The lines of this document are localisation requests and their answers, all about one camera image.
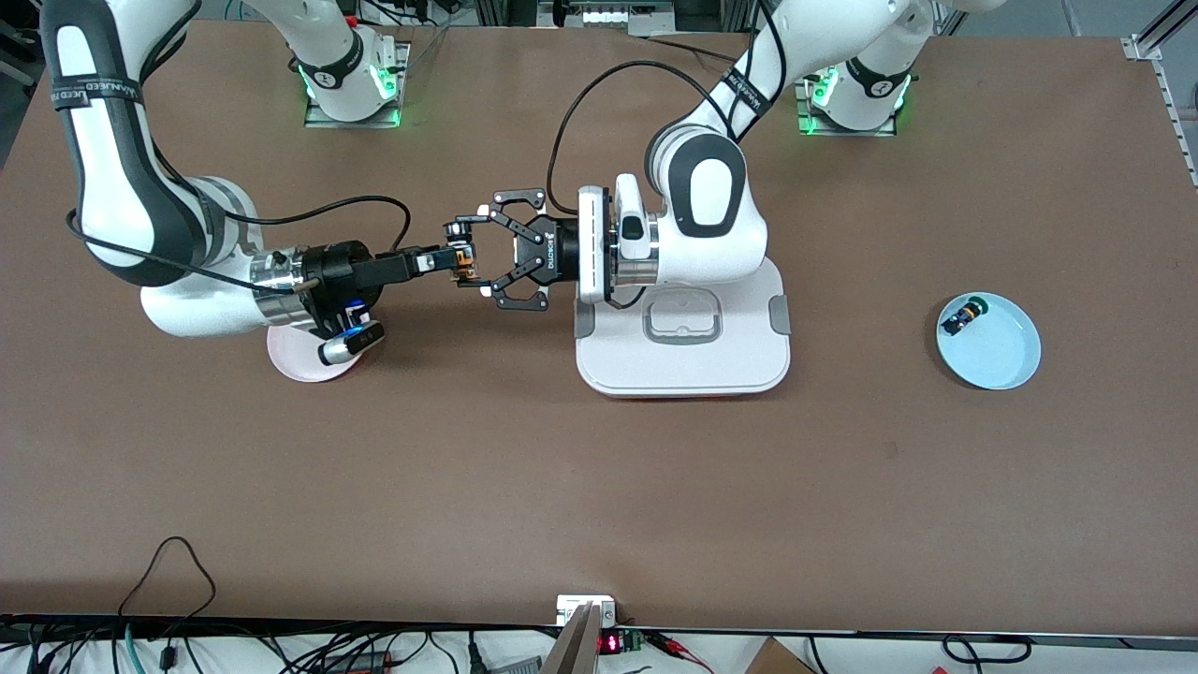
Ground pale pink round plate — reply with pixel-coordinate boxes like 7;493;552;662
267;318;371;384

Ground white lidded container box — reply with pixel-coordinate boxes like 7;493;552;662
573;257;793;400

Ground white power strip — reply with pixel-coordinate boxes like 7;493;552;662
580;0;677;37

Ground small white box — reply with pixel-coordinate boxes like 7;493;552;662
556;594;618;628

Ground grey metal bar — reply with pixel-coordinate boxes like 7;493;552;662
541;603;602;674

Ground red clip leads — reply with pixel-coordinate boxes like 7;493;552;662
650;631;714;673

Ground light blue round plate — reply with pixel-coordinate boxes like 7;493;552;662
936;292;1042;391

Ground brown cardboard piece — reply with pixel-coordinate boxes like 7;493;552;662
743;637;817;674

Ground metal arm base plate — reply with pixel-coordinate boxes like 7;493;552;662
794;51;899;138
303;42;413;129

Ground black cable to arm base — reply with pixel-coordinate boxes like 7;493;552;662
646;33;742;63

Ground black looped thin cable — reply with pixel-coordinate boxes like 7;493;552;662
117;535;218;623

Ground green blue switch module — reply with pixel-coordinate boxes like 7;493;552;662
941;296;990;337

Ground black coiled cable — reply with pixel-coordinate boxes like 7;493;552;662
941;634;1033;667

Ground aluminium extrusion frame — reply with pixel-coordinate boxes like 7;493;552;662
1128;0;1198;188

